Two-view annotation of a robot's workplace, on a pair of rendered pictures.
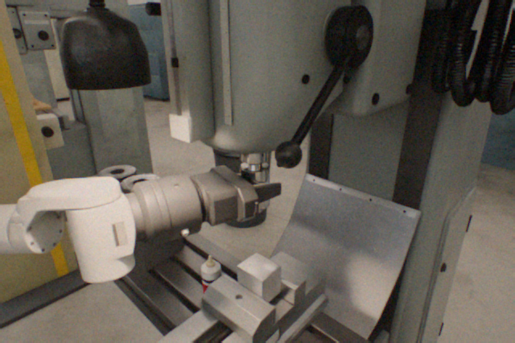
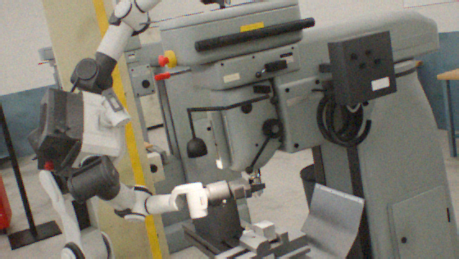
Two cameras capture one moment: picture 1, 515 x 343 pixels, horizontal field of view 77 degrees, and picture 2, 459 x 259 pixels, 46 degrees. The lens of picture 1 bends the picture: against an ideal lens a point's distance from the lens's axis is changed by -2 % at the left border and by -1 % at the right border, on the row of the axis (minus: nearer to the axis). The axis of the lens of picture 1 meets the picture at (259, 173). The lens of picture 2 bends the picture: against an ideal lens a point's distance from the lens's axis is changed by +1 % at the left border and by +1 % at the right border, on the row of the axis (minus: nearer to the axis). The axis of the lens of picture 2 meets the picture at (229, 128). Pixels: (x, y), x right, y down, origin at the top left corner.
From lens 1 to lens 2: 155 cm
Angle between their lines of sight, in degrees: 24
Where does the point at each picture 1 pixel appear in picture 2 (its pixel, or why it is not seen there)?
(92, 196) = (193, 188)
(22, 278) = not seen: outside the picture
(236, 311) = (251, 241)
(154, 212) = (212, 193)
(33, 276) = not seen: outside the picture
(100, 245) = (196, 204)
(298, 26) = (249, 130)
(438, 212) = (377, 199)
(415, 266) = (375, 236)
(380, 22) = (288, 119)
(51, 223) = (180, 200)
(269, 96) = (243, 152)
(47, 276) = not seen: outside the picture
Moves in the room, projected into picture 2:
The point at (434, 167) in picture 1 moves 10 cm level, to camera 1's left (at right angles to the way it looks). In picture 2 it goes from (363, 173) to (336, 174)
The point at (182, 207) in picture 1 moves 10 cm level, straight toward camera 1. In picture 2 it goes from (222, 191) to (220, 201)
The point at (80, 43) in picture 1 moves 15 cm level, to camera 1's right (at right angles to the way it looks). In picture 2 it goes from (191, 147) to (231, 143)
